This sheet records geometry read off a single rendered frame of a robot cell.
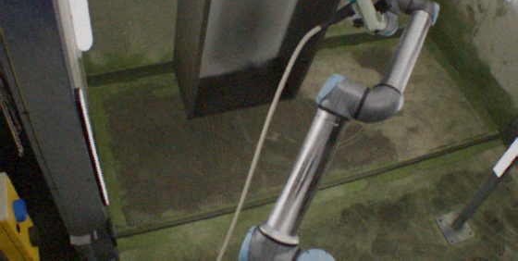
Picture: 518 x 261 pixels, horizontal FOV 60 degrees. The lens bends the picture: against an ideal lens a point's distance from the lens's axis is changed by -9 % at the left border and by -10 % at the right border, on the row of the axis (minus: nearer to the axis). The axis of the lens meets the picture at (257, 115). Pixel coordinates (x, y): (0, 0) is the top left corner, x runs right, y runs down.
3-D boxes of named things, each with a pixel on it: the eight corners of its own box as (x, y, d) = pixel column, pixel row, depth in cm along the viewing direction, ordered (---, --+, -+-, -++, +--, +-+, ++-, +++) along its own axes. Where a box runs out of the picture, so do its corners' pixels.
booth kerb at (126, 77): (89, 90, 311) (86, 76, 302) (88, 88, 312) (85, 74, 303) (425, 36, 392) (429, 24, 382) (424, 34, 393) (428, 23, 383)
